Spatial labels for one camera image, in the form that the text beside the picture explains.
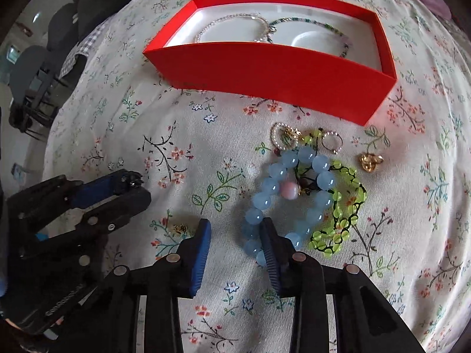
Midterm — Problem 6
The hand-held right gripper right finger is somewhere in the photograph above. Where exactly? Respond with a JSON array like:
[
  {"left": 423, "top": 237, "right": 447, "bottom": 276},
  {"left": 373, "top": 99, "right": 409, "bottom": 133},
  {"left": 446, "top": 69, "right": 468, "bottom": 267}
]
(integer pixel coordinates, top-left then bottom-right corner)
[{"left": 259, "top": 217, "right": 424, "bottom": 353}]

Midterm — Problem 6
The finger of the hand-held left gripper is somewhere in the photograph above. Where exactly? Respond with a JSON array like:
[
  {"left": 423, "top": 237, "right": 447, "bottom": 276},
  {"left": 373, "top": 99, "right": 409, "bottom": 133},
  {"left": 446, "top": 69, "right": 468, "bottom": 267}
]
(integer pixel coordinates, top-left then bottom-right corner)
[
  {"left": 7, "top": 169, "right": 144, "bottom": 221},
  {"left": 18, "top": 189, "right": 152, "bottom": 258}
]

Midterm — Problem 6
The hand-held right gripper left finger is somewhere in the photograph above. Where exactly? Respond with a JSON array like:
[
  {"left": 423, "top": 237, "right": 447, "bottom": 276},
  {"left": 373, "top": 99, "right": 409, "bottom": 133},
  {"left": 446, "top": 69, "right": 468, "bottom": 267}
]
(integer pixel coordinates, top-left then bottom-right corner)
[{"left": 79, "top": 219, "right": 213, "bottom": 353}]

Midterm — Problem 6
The blue bead bracelet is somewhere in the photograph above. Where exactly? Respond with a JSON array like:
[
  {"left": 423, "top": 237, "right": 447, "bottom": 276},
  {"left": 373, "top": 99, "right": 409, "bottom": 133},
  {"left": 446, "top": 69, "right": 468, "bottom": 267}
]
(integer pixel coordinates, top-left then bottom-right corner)
[{"left": 241, "top": 146, "right": 337, "bottom": 267}]

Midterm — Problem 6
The red jewelry box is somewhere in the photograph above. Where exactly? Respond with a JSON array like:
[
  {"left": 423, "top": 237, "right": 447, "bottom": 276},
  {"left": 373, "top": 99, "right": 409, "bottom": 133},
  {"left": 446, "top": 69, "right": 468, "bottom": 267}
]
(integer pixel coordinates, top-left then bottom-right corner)
[{"left": 143, "top": 0, "right": 398, "bottom": 127}]

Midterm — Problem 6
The floral cloth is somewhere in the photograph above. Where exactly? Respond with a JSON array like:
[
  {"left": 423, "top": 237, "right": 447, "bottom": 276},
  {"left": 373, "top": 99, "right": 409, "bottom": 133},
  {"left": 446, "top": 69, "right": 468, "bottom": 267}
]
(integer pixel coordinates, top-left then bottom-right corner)
[{"left": 42, "top": 0, "right": 471, "bottom": 353}]

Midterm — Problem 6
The small yellow-green bead charm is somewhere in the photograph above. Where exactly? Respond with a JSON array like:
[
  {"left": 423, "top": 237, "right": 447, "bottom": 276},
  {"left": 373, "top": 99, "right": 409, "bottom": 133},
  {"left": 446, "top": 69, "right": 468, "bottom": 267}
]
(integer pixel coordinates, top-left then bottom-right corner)
[{"left": 299, "top": 129, "right": 324, "bottom": 148}]

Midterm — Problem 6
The grey chair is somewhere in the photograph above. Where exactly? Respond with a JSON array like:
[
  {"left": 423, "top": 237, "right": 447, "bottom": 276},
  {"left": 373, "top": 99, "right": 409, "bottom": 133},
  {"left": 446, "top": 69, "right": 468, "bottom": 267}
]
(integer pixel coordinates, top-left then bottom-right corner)
[
  {"left": 7, "top": 45, "right": 61, "bottom": 135},
  {"left": 47, "top": 2, "right": 81, "bottom": 53}
]

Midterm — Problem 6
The gold heart earring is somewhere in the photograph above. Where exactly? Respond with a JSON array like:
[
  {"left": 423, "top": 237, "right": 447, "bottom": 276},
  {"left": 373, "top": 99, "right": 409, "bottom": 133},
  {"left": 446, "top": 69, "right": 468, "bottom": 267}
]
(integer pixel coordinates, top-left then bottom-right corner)
[{"left": 359, "top": 151, "right": 385, "bottom": 173}]

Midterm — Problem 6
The checkered cloth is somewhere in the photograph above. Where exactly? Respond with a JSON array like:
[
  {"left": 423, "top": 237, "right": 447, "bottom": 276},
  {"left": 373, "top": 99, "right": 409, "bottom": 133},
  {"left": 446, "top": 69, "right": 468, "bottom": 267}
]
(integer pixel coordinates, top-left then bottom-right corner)
[{"left": 58, "top": 25, "right": 102, "bottom": 79}]

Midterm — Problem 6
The yellow-green bead bracelet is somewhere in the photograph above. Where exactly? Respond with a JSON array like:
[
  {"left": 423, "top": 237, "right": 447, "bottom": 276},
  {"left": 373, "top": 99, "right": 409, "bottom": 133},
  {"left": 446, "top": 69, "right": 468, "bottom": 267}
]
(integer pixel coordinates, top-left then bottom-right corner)
[{"left": 294, "top": 160, "right": 368, "bottom": 259}]

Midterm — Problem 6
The pearl ring with gold charm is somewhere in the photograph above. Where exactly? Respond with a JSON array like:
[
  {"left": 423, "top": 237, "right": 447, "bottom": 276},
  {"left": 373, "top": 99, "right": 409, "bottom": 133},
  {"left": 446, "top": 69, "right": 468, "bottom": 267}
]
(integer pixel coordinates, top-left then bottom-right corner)
[{"left": 271, "top": 121, "right": 301, "bottom": 151}]

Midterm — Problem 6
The silver bead ring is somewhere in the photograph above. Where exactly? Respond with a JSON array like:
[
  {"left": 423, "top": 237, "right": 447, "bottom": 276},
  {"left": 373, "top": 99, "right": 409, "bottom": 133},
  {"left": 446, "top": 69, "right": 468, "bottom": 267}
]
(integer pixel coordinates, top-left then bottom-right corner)
[{"left": 321, "top": 130, "right": 344, "bottom": 154}]

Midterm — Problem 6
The silver bead bracelet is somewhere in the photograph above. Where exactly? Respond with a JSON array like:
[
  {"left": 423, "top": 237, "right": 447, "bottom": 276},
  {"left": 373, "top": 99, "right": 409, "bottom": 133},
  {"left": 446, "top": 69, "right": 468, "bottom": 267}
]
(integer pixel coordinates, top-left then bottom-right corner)
[{"left": 195, "top": 13, "right": 271, "bottom": 44}]

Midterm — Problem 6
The green bead necklace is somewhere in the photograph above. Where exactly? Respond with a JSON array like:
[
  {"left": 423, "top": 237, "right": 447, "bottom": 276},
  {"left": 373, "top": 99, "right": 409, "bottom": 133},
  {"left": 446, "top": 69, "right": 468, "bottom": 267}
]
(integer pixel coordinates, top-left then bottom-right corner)
[{"left": 266, "top": 16, "right": 352, "bottom": 59}]

